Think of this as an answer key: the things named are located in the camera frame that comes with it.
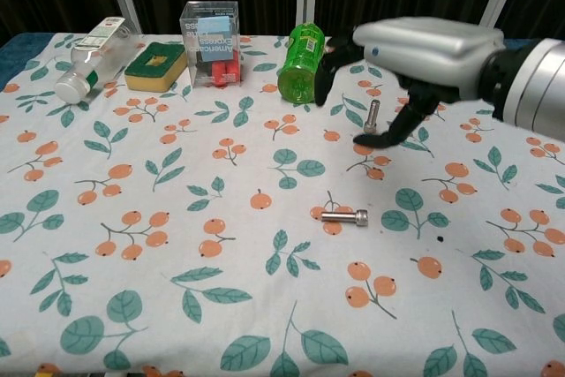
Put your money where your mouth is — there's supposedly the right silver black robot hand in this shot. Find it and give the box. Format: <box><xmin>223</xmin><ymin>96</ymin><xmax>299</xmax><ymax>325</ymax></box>
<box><xmin>313</xmin><ymin>17</ymin><xmax>507</xmax><ymax>148</ymax></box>

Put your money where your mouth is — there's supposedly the metal bolt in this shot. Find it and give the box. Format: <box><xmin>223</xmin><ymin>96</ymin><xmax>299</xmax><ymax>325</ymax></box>
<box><xmin>320</xmin><ymin>208</ymin><xmax>370</xmax><ymax>227</ymax></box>
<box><xmin>363</xmin><ymin>99</ymin><xmax>381</xmax><ymax>134</ymax></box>

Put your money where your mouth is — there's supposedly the green plastic drink bottle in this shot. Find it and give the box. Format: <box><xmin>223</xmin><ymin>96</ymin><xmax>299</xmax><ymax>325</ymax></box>
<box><xmin>276</xmin><ymin>22</ymin><xmax>328</xmax><ymax>104</ymax></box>

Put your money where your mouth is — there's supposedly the blue cube in box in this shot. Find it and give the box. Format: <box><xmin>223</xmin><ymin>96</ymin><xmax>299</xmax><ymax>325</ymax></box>
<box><xmin>197</xmin><ymin>16</ymin><xmax>234</xmax><ymax>63</ymax></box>

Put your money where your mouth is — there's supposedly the clear plastic capsule box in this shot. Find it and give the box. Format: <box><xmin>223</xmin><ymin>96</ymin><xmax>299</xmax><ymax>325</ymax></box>
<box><xmin>179</xmin><ymin>0</ymin><xmax>242</xmax><ymax>88</ymax></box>

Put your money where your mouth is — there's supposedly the floral orange green tablecloth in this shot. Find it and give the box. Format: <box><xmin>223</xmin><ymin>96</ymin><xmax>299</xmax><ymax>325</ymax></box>
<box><xmin>0</xmin><ymin>32</ymin><xmax>565</xmax><ymax>377</ymax></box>

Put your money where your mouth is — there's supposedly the yellow green kitchen sponge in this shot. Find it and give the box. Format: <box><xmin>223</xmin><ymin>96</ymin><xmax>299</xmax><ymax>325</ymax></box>
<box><xmin>124</xmin><ymin>41</ymin><xmax>188</xmax><ymax>93</ymax></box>

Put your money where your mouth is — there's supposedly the clear plastic bottle white cap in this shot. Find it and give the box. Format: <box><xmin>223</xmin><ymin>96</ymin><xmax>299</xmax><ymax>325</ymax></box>
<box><xmin>54</xmin><ymin>17</ymin><xmax>145</xmax><ymax>104</ymax></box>

